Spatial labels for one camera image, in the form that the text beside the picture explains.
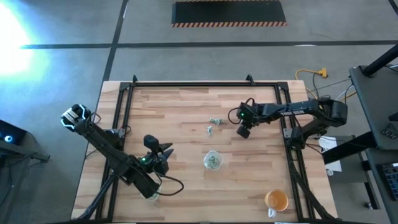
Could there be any white paper sheet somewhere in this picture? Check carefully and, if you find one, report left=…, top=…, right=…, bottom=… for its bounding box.
left=318, top=135, right=343, bottom=174

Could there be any clear plastic container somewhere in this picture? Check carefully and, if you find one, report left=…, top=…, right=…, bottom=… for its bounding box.
left=203, top=150, right=224, bottom=171
left=146, top=185, right=163, bottom=202

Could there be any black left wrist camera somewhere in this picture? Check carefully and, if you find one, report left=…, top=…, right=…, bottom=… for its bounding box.
left=143, top=134, right=160, bottom=151

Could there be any yellow extension cord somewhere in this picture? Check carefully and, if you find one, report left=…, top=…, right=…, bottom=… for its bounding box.
left=294, top=67, right=358, bottom=108

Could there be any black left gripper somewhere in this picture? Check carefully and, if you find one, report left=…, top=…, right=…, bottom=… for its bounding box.
left=136, top=142, right=175, bottom=175

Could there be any black pole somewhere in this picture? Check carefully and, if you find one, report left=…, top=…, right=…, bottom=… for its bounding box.
left=362, top=43, right=398, bottom=78

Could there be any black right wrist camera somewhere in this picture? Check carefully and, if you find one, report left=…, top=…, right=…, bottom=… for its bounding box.
left=236, top=124, right=252, bottom=140

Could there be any dark keyboard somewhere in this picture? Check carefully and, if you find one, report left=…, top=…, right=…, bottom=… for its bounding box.
left=376, top=161, right=398, bottom=202

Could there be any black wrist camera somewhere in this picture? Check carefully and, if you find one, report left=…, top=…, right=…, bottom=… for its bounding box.
left=143, top=134, right=160, bottom=151
left=236, top=124, right=252, bottom=140

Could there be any black keypad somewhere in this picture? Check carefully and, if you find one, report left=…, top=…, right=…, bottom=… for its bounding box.
left=380, top=122, right=398, bottom=140

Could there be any black device blue light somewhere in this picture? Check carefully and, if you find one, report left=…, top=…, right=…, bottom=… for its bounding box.
left=0, top=119, right=27, bottom=146

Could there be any dark grey side table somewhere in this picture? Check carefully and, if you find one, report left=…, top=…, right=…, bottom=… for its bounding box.
left=348, top=64, right=398, bottom=151

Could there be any orange mug white handle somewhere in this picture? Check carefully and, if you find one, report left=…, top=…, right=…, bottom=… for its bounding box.
left=264, top=189, right=290, bottom=218

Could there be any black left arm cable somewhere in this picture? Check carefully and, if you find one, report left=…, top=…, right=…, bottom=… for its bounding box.
left=155, top=173, right=185, bottom=197

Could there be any black metal table frame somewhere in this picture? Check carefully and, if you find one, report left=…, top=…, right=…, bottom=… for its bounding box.
left=72, top=74, right=340, bottom=224

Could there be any black support bar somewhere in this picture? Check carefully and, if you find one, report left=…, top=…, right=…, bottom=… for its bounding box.
left=322, top=132, right=379, bottom=165

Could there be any black hazard-striped floor mat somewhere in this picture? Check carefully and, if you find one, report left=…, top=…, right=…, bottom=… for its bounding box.
left=171, top=0, right=288, bottom=29

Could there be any dark lower desk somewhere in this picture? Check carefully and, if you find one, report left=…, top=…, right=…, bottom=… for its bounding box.
left=364, top=147, right=398, bottom=224

